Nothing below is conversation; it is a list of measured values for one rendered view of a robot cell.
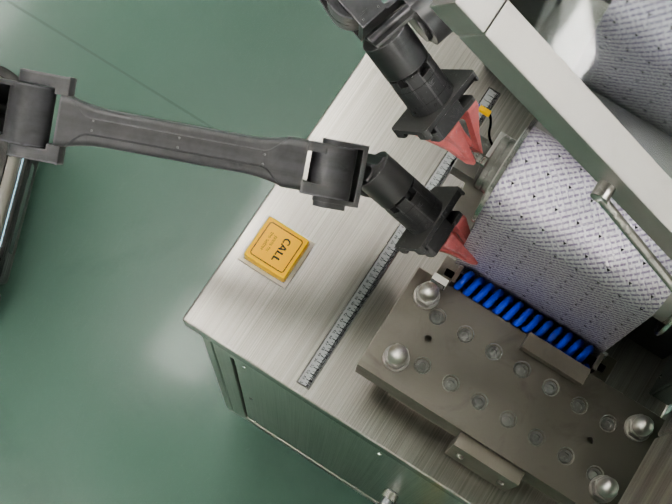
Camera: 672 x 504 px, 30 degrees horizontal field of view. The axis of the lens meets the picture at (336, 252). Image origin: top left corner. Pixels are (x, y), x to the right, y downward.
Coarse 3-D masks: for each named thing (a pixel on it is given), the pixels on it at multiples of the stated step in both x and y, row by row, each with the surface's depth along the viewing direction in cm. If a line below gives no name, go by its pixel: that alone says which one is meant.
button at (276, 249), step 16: (272, 224) 183; (256, 240) 182; (272, 240) 183; (288, 240) 183; (304, 240) 183; (256, 256) 182; (272, 256) 182; (288, 256) 182; (272, 272) 182; (288, 272) 182
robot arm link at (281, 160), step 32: (64, 96) 154; (64, 128) 153; (96, 128) 154; (128, 128) 154; (160, 128) 154; (192, 128) 155; (192, 160) 155; (224, 160) 155; (256, 160) 155; (288, 160) 155; (320, 160) 156; (352, 160) 157; (320, 192) 156
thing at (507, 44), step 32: (448, 0) 79; (480, 0) 79; (480, 32) 80; (512, 32) 81; (512, 64) 81; (544, 64) 82; (544, 96) 82; (576, 96) 84; (576, 128) 84; (608, 128) 86; (576, 160) 88; (608, 160) 86; (640, 160) 87; (608, 192) 88; (640, 192) 87; (640, 224) 91
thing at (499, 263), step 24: (480, 240) 159; (480, 264) 168; (504, 264) 162; (528, 264) 157; (504, 288) 171; (528, 288) 165; (552, 288) 160; (576, 288) 154; (552, 312) 168; (576, 312) 162; (600, 312) 157; (576, 336) 171; (600, 336) 165; (624, 336) 160
